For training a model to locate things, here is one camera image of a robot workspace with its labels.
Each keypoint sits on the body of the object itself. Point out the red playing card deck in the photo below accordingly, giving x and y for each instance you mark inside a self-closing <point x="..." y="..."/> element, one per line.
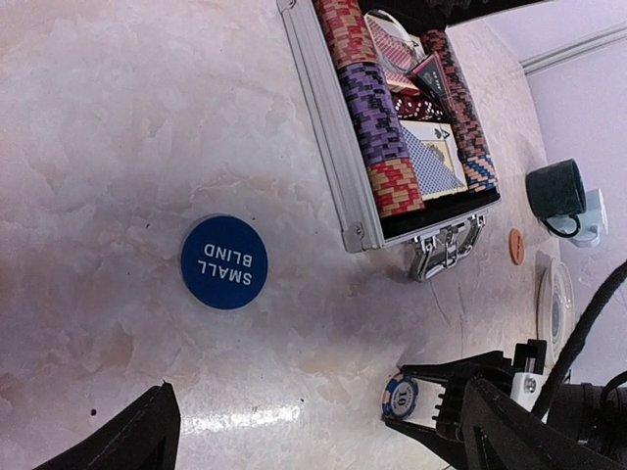
<point x="398" y="53"/>

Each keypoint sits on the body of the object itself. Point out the blue playing card deck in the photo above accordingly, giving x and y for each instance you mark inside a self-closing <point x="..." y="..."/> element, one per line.
<point x="434" y="157"/>

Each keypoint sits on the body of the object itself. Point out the grey striped plate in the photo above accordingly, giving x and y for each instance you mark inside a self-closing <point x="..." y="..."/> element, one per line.
<point x="556" y="316"/>

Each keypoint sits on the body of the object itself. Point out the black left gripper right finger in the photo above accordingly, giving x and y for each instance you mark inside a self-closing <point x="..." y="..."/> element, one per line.
<point x="500" y="434"/>

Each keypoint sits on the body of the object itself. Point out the red dice row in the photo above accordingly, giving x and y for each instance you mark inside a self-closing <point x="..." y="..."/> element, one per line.
<point x="418" y="108"/>

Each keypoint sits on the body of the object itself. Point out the black triangular button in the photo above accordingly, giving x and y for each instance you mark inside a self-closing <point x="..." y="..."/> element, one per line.
<point x="430" y="77"/>

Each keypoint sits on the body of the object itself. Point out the purple chip row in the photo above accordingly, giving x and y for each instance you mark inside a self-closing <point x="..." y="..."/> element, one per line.
<point x="372" y="112"/>

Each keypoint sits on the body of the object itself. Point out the aluminium poker chip case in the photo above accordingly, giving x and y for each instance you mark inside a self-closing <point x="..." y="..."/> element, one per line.
<point x="448" y="229"/>

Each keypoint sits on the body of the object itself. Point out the red poker chip stack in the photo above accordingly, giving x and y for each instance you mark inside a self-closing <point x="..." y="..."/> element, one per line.
<point x="395" y="188"/>

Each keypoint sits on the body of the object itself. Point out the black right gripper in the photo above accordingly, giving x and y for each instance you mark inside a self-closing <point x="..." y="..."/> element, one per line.
<point x="592" y="416"/>

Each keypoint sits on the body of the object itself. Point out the dark green mug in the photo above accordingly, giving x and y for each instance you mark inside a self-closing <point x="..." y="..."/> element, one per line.
<point x="557" y="190"/>

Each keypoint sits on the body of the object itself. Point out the dark red chip row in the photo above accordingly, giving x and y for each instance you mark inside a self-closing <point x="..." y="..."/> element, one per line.
<point x="466" y="123"/>

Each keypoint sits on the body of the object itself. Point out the blue round button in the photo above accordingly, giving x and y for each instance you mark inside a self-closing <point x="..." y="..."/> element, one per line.
<point x="224" y="262"/>

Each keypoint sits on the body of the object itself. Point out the orange round button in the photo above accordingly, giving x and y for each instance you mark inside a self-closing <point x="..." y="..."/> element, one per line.
<point x="516" y="246"/>

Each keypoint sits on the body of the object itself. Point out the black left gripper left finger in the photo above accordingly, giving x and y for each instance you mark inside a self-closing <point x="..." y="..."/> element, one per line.
<point x="144" y="435"/>

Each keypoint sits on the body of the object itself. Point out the light blue mug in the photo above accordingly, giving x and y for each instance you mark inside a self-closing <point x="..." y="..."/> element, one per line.
<point x="594" y="222"/>

